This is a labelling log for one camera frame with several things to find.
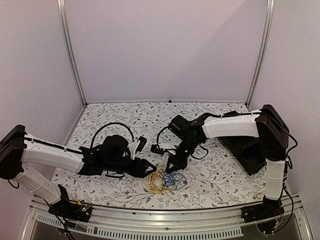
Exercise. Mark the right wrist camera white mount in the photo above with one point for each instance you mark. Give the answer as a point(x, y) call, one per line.
point(161, 151)

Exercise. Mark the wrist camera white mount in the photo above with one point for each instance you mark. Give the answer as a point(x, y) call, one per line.
point(161, 151)
point(137, 146)

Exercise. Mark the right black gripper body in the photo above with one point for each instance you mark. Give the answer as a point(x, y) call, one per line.
point(183, 161)

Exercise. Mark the black three-compartment tray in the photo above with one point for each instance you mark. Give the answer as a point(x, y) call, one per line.
point(247, 151)

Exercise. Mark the aluminium front rail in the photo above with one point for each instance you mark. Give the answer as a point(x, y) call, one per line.
point(223, 223)

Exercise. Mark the aluminium frame post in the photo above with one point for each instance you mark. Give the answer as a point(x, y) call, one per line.
point(69, 50)
point(270, 4)

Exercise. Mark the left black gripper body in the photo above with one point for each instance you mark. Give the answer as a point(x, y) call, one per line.
point(138, 170)

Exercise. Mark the floral patterned table mat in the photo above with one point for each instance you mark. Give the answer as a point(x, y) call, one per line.
point(213, 178)

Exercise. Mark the left aluminium frame post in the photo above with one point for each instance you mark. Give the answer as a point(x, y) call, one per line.
point(69, 50)

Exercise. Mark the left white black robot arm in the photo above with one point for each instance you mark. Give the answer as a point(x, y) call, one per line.
point(19, 149)

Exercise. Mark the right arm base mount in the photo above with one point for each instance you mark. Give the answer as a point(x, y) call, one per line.
point(270, 212)

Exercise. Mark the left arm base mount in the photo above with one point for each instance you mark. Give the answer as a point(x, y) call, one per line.
point(78, 211)

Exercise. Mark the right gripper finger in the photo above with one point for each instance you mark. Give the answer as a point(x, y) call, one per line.
point(177, 167)
point(170, 167)

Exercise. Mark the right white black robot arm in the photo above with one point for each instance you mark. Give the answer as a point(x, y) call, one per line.
point(264, 124)

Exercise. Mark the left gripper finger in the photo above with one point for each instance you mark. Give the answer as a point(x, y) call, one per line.
point(149, 167)
point(147, 173)

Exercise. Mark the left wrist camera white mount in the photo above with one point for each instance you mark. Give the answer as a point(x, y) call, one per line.
point(137, 146)

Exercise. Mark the right aluminium frame post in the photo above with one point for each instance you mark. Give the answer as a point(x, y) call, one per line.
point(270, 4)

